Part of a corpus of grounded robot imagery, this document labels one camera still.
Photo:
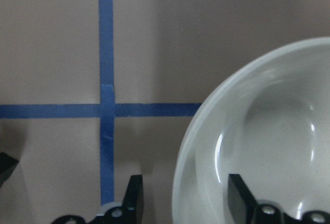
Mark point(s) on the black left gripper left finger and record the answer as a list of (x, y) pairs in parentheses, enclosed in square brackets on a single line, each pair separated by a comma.
[(132, 204)]

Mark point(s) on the white ceramic bowl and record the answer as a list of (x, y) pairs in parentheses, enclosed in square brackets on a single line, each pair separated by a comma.
[(269, 123)]

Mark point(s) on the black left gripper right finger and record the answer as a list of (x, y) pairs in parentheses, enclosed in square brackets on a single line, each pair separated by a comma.
[(241, 202)]

